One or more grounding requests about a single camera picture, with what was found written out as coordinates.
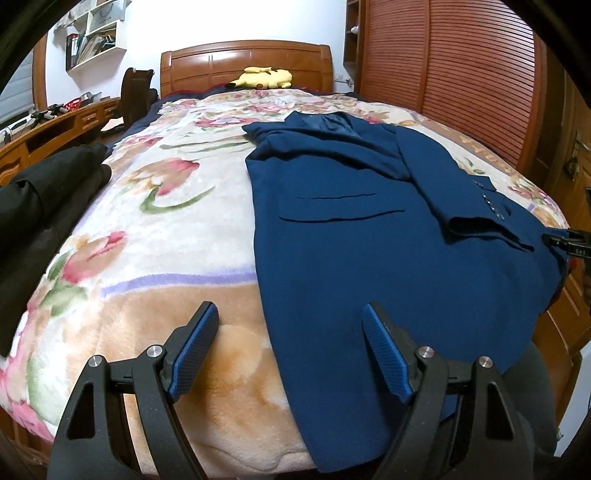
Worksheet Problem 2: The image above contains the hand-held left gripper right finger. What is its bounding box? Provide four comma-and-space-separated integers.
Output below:
361, 302, 536, 480

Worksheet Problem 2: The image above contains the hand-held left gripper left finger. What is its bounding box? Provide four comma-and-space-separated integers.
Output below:
46, 301, 220, 480

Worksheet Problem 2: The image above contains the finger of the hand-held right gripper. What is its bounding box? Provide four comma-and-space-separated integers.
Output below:
542, 229, 591, 259

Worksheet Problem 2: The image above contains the blue suit jacket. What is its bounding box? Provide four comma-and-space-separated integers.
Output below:
241, 111, 571, 474

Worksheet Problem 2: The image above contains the floral fleece blanket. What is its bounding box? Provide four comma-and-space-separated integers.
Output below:
0, 88, 571, 476

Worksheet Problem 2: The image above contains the wooden door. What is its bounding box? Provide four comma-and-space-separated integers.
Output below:
549, 69, 591, 241

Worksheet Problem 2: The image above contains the person's grey trouser leg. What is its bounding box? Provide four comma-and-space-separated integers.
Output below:
501, 342, 561, 457

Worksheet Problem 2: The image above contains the black garment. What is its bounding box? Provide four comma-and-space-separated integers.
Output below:
0, 143, 113, 358

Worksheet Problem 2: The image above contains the wooden louvered wardrobe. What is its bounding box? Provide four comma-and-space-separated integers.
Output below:
344, 0, 550, 176

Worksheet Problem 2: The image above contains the navy bed sheet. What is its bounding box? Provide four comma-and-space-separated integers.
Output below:
121, 85, 365, 139

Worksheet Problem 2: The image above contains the wooden desk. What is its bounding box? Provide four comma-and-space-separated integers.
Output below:
0, 96, 122, 185

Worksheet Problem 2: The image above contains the dark wooden chair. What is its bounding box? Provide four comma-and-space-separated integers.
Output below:
99, 68, 158, 136

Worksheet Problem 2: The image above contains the black tripod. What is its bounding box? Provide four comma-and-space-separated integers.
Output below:
30, 105, 70, 127

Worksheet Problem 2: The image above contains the yellow plush toy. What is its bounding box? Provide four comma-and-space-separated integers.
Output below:
225, 67, 293, 90

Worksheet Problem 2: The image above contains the wooden bed headboard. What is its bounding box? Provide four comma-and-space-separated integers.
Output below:
159, 41, 334, 97

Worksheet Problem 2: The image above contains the grey window blind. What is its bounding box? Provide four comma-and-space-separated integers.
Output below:
0, 51, 35, 125

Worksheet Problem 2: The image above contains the row of books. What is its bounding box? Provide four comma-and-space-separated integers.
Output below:
66, 30, 116, 68

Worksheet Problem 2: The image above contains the grey paper bag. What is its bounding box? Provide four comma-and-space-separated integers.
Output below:
90, 0, 125, 26

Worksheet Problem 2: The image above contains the metal door handle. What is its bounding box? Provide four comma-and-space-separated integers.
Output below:
566, 131, 591, 181

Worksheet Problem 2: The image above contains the white wall shelf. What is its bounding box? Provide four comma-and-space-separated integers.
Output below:
53, 0, 132, 72

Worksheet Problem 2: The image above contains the wooden window frame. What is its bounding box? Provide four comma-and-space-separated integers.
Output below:
32, 34, 49, 112

